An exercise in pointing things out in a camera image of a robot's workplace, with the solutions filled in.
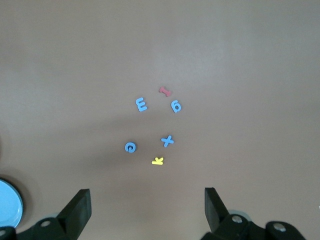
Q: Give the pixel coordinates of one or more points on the blue foam digit nine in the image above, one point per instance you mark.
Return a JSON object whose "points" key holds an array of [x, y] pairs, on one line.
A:
{"points": [[173, 103]]}

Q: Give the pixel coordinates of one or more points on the yellow foam letter K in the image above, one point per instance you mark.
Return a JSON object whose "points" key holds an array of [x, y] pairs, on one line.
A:
{"points": [[157, 162]]}

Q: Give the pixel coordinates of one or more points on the red foam letter I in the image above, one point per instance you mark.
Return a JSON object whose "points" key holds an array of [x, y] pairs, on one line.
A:
{"points": [[165, 91]]}

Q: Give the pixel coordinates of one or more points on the blue foam letter X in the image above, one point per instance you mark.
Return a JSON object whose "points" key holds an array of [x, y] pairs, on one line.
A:
{"points": [[167, 141]]}

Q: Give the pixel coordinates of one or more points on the brown table cover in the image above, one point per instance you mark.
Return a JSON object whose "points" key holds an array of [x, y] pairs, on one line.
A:
{"points": [[75, 75]]}

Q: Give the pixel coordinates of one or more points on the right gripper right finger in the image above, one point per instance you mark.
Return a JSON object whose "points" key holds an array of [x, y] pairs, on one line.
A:
{"points": [[217, 220]]}

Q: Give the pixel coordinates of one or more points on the blue foam letter C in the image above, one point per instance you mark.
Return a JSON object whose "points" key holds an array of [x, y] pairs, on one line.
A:
{"points": [[126, 147]]}

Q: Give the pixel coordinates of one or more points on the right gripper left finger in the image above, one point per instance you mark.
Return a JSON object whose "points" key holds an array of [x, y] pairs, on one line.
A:
{"points": [[72, 215]]}

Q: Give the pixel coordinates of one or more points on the blue foam letter E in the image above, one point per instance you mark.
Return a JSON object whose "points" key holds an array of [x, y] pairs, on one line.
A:
{"points": [[143, 108]]}

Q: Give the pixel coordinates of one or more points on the blue plate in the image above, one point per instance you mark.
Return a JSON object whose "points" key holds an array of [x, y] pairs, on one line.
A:
{"points": [[8, 202]]}

